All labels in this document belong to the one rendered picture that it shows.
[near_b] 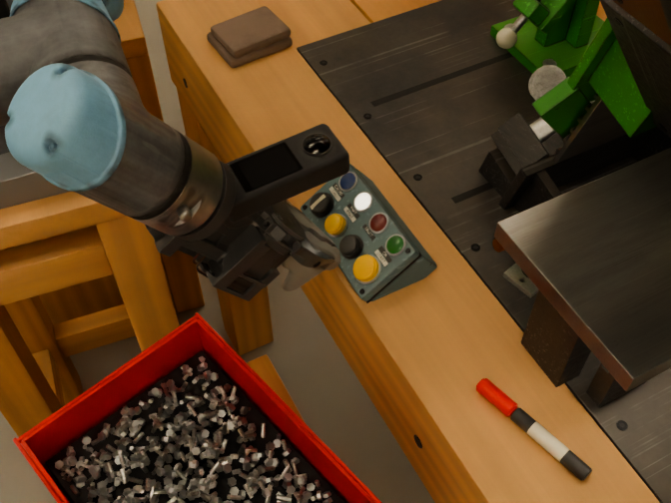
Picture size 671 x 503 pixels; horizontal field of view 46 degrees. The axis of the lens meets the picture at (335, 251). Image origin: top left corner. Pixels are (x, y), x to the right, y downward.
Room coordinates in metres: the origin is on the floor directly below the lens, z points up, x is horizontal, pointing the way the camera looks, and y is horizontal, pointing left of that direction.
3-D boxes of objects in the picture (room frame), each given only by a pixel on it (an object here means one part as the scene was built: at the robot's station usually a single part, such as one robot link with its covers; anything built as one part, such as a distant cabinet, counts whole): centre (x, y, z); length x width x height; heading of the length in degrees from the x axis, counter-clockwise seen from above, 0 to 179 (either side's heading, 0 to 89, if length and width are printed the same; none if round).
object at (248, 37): (0.94, 0.12, 0.91); 0.10 x 0.08 x 0.03; 122
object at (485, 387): (0.34, -0.19, 0.91); 0.13 x 0.02 x 0.02; 42
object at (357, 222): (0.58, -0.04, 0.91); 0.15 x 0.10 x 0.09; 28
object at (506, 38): (0.90, -0.24, 0.96); 0.06 x 0.03 x 0.06; 118
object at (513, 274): (0.53, -0.22, 0.90); 0.06 x 0.04 x 0.01; 132
